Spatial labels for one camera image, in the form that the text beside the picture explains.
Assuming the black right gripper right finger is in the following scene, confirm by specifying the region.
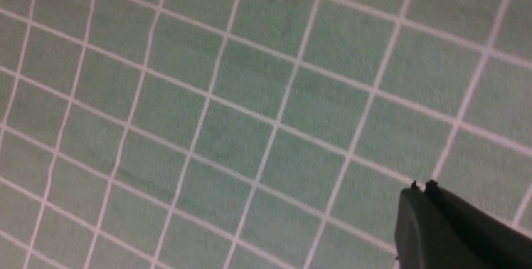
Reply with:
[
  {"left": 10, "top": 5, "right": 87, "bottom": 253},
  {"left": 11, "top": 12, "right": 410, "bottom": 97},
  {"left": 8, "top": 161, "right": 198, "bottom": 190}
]
[{"left": 424, "top": 180, "right": 531, "bottom": 269}]

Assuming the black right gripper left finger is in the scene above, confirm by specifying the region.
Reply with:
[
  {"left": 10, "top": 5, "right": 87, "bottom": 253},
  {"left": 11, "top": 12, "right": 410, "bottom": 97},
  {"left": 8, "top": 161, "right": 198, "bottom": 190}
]
[{"left": 394, "top": 182, "right": 466, "bottom": 269}]

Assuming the green checkered tablecloth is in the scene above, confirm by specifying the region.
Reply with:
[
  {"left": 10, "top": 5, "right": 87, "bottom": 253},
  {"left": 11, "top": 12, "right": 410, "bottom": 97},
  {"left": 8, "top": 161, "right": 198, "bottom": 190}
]
[{"left": 0, "top": 0, "right": 531, "bottom": 269}]

